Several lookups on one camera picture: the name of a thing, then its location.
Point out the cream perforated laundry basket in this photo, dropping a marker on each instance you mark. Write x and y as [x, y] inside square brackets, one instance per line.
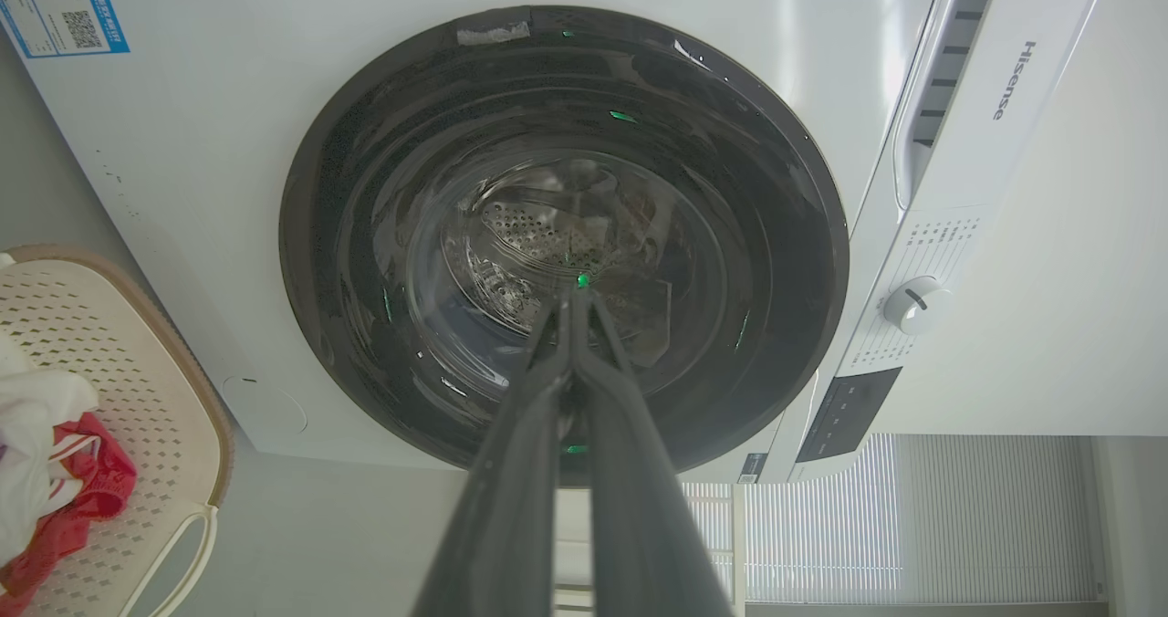
[137, 398]

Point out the black display panel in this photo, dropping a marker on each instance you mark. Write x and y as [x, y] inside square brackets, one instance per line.
[845, 413]

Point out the white Hisense washing machine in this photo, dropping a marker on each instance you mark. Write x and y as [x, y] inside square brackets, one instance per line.
[219, 197]

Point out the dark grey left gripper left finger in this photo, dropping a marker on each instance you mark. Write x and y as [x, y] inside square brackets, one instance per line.
[511, 489]

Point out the red and white garment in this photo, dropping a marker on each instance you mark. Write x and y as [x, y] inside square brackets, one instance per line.
[96, 480]

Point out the blue energy label sticker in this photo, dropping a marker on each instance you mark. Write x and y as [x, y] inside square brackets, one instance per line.
[62, 4]

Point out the white detergent drawer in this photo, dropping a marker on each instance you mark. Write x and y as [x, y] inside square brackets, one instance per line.
[990, 78]

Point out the white round control knob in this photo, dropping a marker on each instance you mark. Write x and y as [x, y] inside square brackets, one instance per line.
[916, 305]

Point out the white window blinds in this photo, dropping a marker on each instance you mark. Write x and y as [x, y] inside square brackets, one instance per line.
[912, 517]

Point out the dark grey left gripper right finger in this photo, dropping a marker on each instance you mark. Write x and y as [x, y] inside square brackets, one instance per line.
[639, 498]

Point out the dark round washing machine door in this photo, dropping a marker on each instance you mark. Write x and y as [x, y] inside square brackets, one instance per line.
[420, 215]

